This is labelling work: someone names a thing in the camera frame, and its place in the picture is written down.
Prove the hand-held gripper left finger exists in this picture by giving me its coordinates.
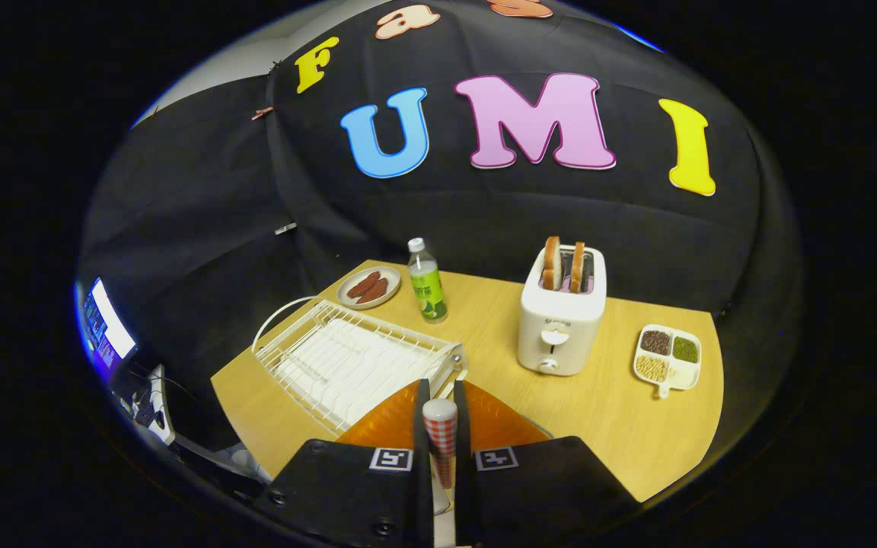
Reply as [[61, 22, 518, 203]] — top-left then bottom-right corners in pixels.
[[252, 378, 434, 548]]

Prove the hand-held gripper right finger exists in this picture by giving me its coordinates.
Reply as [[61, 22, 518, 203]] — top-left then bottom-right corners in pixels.
[[451, 379, 641, 548]]

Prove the checkered handle spoon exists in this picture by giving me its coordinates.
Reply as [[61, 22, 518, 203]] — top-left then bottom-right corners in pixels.
[[422, 398, 460, 492]]

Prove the beige round plate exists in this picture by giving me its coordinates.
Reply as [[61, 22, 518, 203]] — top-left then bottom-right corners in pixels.
[[433, 413, 555, 548]]

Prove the white wire dish rack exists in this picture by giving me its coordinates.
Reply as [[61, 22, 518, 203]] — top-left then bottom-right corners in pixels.
[[252, 296, 470, 436]]

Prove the white toaster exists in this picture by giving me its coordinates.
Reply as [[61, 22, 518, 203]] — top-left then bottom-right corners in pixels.
[[517, 245, 608, 377]]

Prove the green label drink bottle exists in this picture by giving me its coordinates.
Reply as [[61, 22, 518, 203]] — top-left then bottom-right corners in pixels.
[[407, 237, 448, 324]]

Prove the small grey saucer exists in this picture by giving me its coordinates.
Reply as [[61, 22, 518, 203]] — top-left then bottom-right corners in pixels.
[[336, 266, 402, 311]]

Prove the white divided tray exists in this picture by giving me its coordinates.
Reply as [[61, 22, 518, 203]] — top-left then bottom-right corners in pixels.
[[632, 323, 703, 400]]

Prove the white framed dark device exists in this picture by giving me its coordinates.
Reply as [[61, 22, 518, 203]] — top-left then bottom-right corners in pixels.
[[130, 364, 177, 447]]

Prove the computer monitor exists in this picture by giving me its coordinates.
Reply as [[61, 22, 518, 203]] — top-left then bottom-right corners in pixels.
[[77, 278, 139, 374]]

